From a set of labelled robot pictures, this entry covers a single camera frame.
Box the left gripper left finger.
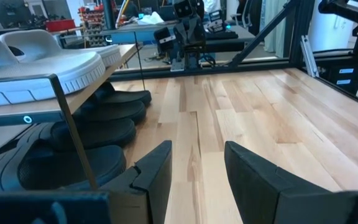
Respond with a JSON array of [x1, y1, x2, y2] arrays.
[[99, 139, 173, 224]]

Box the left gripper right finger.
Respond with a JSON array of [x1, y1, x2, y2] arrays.
[[224, 140, 357, 224]]

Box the white rubber slide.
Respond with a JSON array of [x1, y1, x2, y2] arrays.
[[0, 33, 107, 109], [0, 29, 123, 68]]

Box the white plastic bag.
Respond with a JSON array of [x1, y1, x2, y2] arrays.
[[136, 11, 165, 26]]

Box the black office chair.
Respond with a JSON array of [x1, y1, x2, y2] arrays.
[[230, 0, 263, 35]]

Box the blue-edged workbench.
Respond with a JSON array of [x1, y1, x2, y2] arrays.
[[104, 28, 180, 45]]

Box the pale curtain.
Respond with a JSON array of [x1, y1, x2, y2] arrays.
[[264, 0, 288, 54]]

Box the dark metal pole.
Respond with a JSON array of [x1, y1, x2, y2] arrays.
[[101, 0, 117, 30]]

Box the parts organizer rack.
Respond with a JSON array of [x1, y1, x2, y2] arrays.
[[78, 2, 106, 48]]

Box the red toolbox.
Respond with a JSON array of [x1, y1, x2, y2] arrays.
[[44, 18, 77, 33]]

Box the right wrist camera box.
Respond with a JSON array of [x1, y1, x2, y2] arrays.
[[172, 0, 196, 19]]

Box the black table frame rail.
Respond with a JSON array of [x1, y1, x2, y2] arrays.
[[314, 74, 358, 112], [108, 59, 295, 82]]

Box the wooden shelf with black frame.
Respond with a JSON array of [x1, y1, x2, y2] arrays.
[[0, 29, 147, 192]]

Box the black diagonal frame brace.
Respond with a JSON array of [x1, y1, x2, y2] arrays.
[[227, 0, 296, 68]]

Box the black rig frame post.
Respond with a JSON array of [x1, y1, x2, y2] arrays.
[[283, 0, 314, 68]]

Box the silver aluminium bracket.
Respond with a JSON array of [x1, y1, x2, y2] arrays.
[[300, 34, 320, 78]]

